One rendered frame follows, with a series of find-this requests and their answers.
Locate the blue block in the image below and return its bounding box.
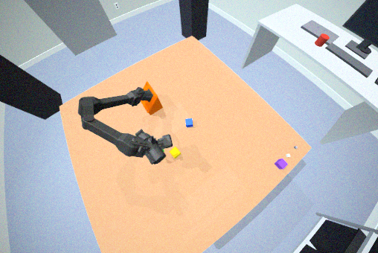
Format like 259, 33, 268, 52
185, 118, 193, 127

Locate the purple cube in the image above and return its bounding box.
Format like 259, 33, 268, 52
274, 158, 288, 170

